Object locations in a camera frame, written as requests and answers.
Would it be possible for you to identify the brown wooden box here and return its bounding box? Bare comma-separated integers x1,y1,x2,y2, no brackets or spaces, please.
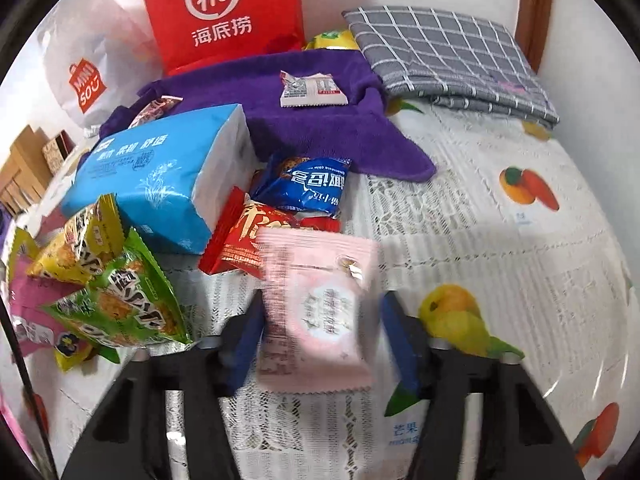
42,132,76,171

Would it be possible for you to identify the red paper bag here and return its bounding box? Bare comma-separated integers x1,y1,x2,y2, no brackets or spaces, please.
137,0,307,77

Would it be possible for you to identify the wooden door frame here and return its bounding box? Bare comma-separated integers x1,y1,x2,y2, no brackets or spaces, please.
515,0,553,73

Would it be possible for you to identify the blue tissue pack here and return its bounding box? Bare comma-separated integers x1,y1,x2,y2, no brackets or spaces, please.
61,104,258,256

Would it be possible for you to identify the grey plaid folded cloth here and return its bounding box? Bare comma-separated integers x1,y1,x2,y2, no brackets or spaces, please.
342,5,560,131

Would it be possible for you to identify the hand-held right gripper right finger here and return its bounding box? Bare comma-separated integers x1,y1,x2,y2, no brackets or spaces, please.
380,290,586,480

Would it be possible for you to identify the pink red striped packet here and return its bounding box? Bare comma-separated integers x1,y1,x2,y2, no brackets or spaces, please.
129,96,183,128

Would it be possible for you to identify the fruit print bed sheet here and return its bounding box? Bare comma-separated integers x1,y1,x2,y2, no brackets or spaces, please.
0,100,640,480

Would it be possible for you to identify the red snack packet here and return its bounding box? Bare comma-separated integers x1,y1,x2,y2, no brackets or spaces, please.
198,187,341,281

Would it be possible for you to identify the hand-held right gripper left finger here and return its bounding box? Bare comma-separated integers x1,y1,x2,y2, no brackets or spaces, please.
60,290,266,480

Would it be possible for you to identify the green snack packet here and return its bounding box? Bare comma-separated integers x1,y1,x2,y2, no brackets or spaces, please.
42,227,193,366

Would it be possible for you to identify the yellow snack packet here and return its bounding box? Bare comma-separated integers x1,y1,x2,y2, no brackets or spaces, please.
26,194,126,288

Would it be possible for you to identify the pink snack packet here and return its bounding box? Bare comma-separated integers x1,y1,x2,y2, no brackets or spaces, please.
255,227,383,393

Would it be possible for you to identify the white plastic bag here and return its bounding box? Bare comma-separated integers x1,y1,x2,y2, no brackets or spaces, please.
42,0,166,131

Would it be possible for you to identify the blue cookie packet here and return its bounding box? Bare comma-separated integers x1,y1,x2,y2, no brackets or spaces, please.
248,155,352,221

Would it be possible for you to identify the wooden chair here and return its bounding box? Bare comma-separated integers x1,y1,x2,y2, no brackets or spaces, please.
0,125,56,211

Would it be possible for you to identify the purple towel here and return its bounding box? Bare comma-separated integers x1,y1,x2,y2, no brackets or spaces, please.
77,52,437,183

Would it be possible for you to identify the yellow-green packet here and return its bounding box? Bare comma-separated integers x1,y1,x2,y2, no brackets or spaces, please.
7,227,38,281

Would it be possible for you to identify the white pink small packet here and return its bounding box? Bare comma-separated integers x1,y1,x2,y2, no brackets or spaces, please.
279,71,351,108

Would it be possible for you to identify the magenta snack packet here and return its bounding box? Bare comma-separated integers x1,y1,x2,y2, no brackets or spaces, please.
7,252,101,373

